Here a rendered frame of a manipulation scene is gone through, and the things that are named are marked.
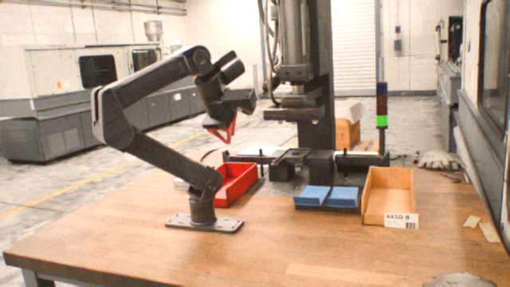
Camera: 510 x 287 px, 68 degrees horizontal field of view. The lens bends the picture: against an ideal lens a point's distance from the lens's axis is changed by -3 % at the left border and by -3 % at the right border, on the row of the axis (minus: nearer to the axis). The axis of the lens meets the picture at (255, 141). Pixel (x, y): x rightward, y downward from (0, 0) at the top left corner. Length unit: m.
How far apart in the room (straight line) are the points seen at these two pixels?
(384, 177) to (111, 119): 0.77
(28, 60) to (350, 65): 7.45
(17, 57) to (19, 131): 1.04
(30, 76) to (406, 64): 8.14
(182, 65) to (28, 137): 5.42
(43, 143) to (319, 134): 4.97
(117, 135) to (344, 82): 9.86
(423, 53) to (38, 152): 8.47
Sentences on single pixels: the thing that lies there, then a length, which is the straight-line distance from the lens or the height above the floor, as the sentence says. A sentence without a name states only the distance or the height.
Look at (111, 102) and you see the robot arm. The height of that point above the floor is 1.24.
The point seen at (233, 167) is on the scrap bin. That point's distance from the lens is 1.34.
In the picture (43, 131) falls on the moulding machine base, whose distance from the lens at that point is 6.04.
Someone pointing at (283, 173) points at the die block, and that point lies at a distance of 1.27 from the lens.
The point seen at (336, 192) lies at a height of 0.92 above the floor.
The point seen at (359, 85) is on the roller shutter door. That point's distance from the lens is 10.50.
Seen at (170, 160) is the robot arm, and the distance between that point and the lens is 0.91.
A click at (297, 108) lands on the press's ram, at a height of 1.14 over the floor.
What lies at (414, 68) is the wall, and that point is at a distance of 10.40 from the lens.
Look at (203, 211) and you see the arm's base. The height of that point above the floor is 0.95.
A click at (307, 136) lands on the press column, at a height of 0.99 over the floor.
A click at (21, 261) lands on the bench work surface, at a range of 1.10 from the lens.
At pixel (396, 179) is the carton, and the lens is 1.19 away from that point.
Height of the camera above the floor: 1.32
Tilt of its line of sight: 13 degrees down
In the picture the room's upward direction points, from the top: 4 degrees counter-clockwise
